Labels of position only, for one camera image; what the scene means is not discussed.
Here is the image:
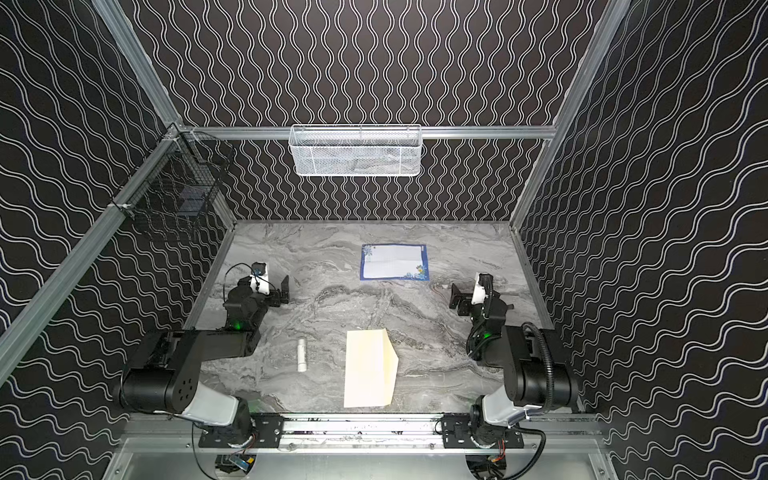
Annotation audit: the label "blue bordered white letter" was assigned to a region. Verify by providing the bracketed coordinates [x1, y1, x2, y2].
[359, 244, 430, 281]

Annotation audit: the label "cream yellow envelope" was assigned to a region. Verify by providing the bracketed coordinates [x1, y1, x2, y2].
[344, 329, 399, 408]

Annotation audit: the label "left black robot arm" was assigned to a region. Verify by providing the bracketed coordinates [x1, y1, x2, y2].
[115, 276, 290, 435]

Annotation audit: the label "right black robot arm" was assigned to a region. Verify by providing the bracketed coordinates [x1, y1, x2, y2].
[448, 282, 577, 432]

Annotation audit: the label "white glue stick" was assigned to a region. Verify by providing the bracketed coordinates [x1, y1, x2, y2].
[297, 338, 308, 373]

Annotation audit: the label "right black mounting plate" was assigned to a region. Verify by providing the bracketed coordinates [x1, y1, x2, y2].
[436, 413, 524, 449]

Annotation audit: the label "black mounting plate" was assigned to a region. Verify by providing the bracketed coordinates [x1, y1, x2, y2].
[436, 413, 524, 449]
[197, 413, 285, 449]

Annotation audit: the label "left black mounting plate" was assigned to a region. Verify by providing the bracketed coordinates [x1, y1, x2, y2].
[197, 413, 285, 449]

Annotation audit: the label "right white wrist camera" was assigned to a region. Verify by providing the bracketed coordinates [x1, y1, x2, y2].
[471, 273, 493, 305]

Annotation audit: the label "left thin black cable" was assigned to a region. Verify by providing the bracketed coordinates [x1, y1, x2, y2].
[223, 262, 260, 301]

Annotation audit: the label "right black corrugated cable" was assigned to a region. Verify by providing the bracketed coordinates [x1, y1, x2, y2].
[520, 322, 556, 414]

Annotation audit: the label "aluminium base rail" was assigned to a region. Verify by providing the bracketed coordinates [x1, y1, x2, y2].
[121, 413, 603, 455]

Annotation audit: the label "white wire mesh basket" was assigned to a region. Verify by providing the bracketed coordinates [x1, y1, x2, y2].
[288, 124, 424, 177]

